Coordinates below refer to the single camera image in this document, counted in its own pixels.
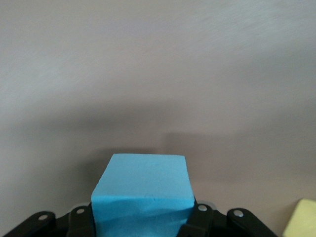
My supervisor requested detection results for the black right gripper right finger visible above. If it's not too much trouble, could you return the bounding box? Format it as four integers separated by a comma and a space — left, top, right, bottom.
176, 201, 283, 237

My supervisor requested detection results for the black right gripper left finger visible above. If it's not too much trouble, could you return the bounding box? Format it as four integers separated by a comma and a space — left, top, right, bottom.
3, 202, 96, 237

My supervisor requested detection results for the light blue foam cube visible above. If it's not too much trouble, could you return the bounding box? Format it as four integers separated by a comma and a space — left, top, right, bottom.
90, 153, 195, 237

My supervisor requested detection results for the yellow foam cube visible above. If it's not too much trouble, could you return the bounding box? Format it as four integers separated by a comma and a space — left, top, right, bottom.
282, 199, 316, 237

